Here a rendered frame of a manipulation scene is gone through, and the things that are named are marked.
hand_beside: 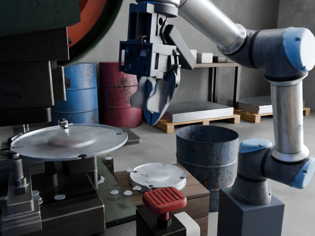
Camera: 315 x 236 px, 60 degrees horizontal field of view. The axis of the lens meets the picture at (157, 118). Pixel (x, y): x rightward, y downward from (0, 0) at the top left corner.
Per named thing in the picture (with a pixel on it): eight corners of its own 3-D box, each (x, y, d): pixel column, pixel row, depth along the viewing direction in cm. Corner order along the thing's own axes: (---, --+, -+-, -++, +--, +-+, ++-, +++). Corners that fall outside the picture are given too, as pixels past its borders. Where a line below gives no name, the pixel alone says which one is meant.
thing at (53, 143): (8, 171, 53) (8, 167, 53) (12, 133, 79) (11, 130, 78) (144, 149, 66) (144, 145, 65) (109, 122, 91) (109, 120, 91)
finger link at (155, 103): (135, 129, 49) (139, 77, 47) (155, 123, 54) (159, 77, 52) (149, 133, 47) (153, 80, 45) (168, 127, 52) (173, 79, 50)
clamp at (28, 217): (36, 188, 62) (32, 145, 60) (41, 229, 48) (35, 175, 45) (7, 193, 60) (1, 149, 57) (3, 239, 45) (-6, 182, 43)
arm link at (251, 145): (247, 164, 115) (249, 133, 112) (278, 174, 105) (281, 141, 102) (230, 172, 107) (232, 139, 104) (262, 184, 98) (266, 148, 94)
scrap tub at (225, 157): (210, 179, 222) (213, 122, 211) (247, 204, 185) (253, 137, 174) (164, 190, 204) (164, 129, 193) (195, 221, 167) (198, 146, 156)
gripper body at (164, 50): (116, 75, 48) (120, 1, 45) (146, 74, 55) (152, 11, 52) (151, 81, 43) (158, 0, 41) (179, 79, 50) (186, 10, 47)
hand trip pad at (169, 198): (172, 218, 54) (173, 183, 52) (189, 237, 49) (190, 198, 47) (139, 228, 51) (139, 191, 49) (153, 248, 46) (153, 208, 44)
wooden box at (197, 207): (177, 213, 175) (178, 162, 167) (206, 253, 140) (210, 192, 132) (116, 225, 162) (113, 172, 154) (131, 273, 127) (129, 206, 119)
